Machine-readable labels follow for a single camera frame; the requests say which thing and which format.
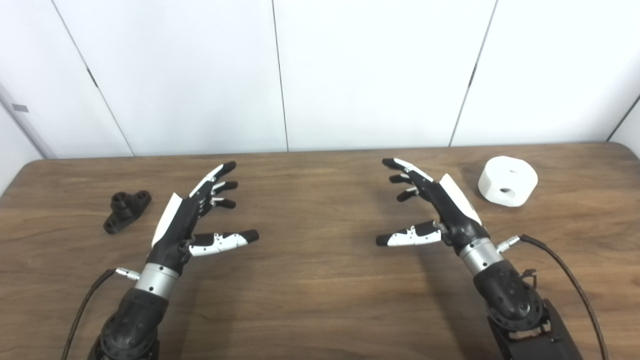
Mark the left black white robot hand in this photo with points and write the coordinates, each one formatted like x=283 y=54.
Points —
x=172 y=235

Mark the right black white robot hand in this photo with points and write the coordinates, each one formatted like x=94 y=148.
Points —
x=457 y=220

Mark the black plastic holder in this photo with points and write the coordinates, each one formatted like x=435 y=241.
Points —
x=124 y=212

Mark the round white plastic piece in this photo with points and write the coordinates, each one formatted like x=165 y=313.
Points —
x=500 y=177

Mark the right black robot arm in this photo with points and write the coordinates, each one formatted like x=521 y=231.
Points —
x=515 y=305

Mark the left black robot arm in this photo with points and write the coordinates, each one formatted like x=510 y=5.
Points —
x=132 y=315

